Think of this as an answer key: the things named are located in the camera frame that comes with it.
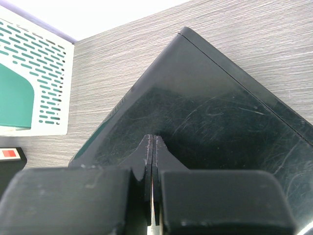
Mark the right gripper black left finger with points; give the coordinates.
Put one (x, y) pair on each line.
(85, 200)

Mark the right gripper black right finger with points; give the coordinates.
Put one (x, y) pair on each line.
(216, 202)

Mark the black drawer organizer box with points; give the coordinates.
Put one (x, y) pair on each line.
(211, 114)

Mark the white magazine file rack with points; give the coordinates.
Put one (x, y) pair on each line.
(37, 129)

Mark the black ring binder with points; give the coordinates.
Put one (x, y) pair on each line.
(12, 160)

